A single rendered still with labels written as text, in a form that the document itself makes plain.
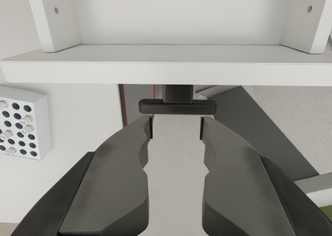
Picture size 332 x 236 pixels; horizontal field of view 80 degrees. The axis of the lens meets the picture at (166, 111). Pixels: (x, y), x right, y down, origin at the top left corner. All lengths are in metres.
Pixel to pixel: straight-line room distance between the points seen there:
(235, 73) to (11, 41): 0.35
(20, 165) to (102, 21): 0.39
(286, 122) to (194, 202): 0.88
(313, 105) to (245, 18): 1.20
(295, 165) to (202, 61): 0.54
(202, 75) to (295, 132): 1.33
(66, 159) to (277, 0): 0.44
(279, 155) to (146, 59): 0.59
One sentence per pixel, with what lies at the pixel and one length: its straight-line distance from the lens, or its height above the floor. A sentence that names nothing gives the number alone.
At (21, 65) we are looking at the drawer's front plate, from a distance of 0.20.
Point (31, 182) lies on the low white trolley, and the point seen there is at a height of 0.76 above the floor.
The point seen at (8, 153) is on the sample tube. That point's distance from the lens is 0.46.
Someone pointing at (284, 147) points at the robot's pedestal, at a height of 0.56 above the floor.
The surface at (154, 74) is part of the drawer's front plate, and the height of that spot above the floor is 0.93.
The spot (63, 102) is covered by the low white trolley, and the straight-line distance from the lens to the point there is 0.40.
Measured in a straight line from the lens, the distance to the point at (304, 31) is 0.23.
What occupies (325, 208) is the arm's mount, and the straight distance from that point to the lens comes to 0.60.
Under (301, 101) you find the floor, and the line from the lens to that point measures 1.37.
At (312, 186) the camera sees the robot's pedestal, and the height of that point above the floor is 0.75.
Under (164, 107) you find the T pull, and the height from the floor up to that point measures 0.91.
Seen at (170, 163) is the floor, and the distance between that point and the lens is 1.43.
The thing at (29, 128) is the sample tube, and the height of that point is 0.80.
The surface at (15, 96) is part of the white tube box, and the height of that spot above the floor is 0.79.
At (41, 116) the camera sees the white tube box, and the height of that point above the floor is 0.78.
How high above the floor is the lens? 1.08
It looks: 63 degrees down
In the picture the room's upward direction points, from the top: 174 degrees counter-clockwise
